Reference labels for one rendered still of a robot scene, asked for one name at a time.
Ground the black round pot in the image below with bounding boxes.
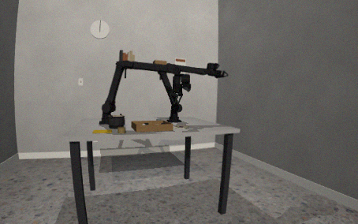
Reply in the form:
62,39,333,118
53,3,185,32
108,114,125,129

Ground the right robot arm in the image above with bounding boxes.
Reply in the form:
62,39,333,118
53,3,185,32
99,61,191,125

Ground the tan cylinder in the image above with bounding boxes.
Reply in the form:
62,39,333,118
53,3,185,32
117,127,125,133

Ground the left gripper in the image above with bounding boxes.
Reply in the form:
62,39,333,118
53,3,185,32
213,71,229,78

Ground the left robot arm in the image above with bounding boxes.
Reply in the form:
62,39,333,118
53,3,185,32
160,63,220,122

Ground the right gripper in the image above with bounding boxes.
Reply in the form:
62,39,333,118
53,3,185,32
170,83,183,104

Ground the wooden tray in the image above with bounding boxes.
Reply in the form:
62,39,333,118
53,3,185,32
132,121,173,133

